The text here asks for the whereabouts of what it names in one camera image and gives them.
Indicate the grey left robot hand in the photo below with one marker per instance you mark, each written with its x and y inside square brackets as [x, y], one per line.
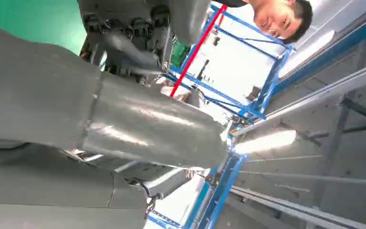
[129, 50]

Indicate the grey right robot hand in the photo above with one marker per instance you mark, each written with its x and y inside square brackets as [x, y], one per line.
[138, 126]

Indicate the green plastic crate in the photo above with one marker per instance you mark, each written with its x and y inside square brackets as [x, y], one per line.
[179, 55]

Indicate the red pole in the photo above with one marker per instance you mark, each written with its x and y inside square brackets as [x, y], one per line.
[198, 47]

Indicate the green table mat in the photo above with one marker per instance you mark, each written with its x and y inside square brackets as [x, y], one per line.
[28, 19]

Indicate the blue steel rack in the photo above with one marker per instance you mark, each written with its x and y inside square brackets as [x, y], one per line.
[258, 107]

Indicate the long ceiling light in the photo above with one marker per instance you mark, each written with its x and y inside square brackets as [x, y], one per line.
[266, 142]

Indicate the person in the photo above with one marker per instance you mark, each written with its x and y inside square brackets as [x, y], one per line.
[274, 19]

